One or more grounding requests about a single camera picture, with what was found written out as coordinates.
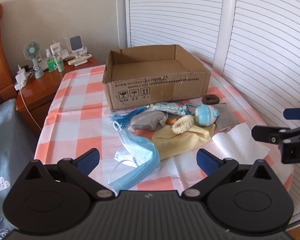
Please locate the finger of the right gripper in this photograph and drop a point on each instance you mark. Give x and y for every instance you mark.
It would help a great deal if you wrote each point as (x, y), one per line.
(267, 134)
(291, 114)

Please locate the blue round plush toy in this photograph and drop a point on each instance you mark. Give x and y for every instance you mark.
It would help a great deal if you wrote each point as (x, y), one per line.
(206, 115)

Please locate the floral sachet with blue tassel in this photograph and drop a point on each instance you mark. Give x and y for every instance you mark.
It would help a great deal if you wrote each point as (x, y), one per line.
(177, 108)

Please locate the grey pouch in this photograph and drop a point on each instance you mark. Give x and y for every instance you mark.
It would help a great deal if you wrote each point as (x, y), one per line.
(148, 121)
(226, 118)

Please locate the yellow cloth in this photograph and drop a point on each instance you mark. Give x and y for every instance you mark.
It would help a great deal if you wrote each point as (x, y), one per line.
(170, 144)

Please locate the white tissue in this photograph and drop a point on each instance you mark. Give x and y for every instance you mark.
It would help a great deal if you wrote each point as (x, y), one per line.
(238, 144)

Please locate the blue surgical mask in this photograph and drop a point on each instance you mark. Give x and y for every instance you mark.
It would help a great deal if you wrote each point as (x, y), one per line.
(137, 152)

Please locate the green desk fan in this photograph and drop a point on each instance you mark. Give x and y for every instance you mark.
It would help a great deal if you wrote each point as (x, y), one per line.
(31, 51)

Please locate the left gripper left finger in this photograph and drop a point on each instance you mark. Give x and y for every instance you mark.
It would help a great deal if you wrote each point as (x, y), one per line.
(77, 172)

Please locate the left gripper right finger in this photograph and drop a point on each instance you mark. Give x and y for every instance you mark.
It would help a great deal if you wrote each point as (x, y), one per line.
(218, 171)

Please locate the cream hair scrunchie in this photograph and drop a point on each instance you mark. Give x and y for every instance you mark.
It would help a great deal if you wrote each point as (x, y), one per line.
(183, 124)

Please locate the green bottle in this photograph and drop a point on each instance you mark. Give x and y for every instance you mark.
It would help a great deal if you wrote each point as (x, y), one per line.
(60, 64)

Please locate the white louvered door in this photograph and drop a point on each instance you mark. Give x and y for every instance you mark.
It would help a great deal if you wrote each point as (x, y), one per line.
(252, 45)

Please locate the white box with label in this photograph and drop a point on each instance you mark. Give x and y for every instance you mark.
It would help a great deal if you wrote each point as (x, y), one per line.
(56, 50)

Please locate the brown hair scrunchie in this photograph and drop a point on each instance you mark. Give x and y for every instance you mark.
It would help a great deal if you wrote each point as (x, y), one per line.
(210, 99)

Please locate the wooden nightstand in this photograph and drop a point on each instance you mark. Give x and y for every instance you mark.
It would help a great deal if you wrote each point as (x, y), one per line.
(34, 101)

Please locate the cardboard box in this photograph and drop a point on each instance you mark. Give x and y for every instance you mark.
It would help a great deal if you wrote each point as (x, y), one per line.
(142, 75)

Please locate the small orange tube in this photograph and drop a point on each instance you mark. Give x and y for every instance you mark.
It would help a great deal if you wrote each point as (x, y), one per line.
(171, 121)

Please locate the phone on white stand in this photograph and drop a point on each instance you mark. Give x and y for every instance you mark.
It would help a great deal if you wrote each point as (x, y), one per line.
(76, 47)

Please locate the grey blue bedding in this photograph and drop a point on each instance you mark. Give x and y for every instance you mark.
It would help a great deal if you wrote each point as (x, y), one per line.
(17, 147)

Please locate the pink checkered tablecloth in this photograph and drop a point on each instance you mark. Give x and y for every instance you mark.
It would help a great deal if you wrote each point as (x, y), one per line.
(78, 121)

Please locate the green tissue pack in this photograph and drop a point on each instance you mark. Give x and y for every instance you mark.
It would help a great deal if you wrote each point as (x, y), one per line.
(51, 64)

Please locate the white remote control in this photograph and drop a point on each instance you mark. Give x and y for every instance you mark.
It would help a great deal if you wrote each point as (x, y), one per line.
(79, 60)

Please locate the white power strip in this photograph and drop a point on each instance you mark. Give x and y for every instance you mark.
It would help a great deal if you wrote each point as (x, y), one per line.
(22, 78)

